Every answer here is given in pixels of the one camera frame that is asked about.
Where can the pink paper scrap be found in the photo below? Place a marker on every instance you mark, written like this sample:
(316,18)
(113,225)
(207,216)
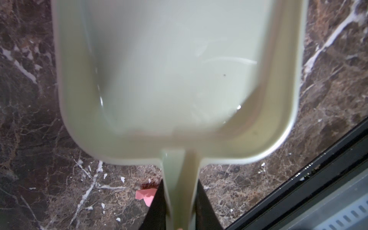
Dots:
(147,195)

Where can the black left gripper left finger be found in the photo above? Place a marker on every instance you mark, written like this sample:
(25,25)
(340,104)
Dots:
(156,215)

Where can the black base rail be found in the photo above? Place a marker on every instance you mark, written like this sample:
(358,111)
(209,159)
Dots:
(344,156)

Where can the pale green dustpan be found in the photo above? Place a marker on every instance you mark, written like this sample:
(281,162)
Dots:
(179,84)

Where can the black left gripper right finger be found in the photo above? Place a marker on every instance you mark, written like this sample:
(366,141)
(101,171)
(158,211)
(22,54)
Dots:
(205,216)

